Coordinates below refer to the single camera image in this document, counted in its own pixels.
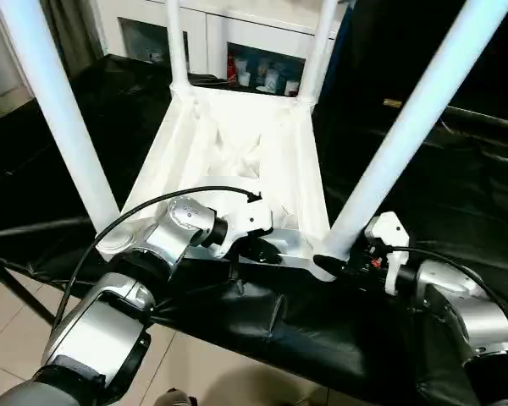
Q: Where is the black mat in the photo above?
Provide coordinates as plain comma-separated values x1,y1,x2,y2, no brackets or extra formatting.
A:
0,53,508,406

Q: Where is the red bottle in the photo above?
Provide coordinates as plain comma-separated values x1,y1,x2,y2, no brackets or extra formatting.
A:
225,52,239,85

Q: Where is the black rod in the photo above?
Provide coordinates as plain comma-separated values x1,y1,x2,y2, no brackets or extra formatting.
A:
443,105,508,133

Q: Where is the black box with gold label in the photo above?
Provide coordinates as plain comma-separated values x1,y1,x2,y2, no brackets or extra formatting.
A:
333,0,463,124

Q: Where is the white cabinet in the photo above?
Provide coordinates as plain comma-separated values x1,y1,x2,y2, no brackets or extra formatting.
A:
100,0,345,99

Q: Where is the black stand foot bar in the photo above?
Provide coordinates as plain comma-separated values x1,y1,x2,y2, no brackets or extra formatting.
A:
0,269,57,327

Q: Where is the grey curtain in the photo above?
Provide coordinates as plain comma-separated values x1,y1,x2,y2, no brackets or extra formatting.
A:
41,0,108,82

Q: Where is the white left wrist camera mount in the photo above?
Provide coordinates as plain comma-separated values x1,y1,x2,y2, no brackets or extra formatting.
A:
217,197,277,260

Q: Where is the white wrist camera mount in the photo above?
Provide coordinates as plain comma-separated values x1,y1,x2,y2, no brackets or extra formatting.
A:
217,197,277,260
365,210,411,298

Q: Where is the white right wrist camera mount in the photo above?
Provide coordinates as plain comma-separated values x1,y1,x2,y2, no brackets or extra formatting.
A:
365,210,411,298

